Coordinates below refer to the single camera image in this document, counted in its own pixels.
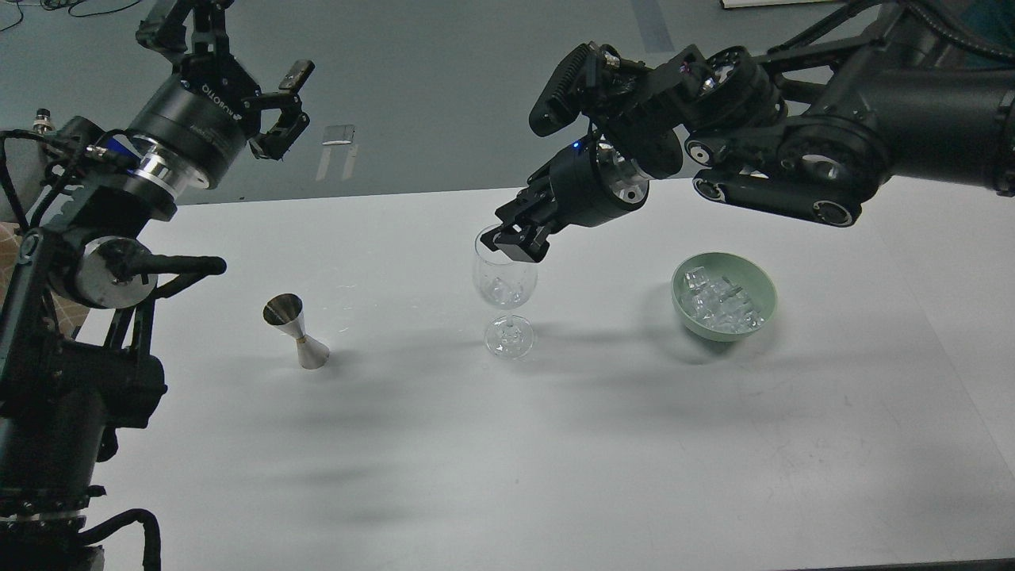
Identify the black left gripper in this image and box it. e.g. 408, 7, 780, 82
127, 1, 315, 189

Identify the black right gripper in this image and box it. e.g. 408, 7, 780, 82
480, 141, 649, 263

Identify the green bowl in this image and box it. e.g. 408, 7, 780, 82
670, 252, 777, 343

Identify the white board on floor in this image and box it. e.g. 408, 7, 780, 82
718, 0, 835, 10

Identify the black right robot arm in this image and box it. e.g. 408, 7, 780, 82
479, 1, 1013, 263

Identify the clear ice cube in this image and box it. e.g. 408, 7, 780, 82
487, 276, 515, 299

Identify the checkered beige cushion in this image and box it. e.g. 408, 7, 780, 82
0, 223, 21, 281

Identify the pile of ice cubes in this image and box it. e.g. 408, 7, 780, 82
678, 266, 766, 334

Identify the steel cocktail jigger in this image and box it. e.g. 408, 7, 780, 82
262, 293, 330, 370

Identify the clear wine glass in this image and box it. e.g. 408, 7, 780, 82
471, 225, 538, 360

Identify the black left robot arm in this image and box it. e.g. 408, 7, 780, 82
1, 1, 314, 570

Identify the metal floor plate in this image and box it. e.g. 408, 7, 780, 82
320, 124, 356, 146

